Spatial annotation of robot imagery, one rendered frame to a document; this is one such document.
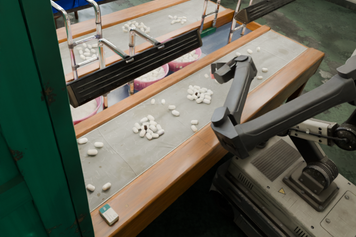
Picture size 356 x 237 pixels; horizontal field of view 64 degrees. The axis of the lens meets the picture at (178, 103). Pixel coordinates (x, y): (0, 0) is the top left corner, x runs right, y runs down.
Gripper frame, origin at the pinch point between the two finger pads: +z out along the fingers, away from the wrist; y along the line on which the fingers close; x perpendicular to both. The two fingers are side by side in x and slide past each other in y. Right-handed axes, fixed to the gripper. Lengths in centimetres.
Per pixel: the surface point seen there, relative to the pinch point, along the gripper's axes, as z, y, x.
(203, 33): 63, 14, 44
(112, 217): -27, -51, -52
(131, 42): -7.8, -41.2, 12.3
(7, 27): -94, -58, -16
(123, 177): -12, -47, -42
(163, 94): 17.1, -24.7, -6.0
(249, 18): 4.5, 19.3, 29.8
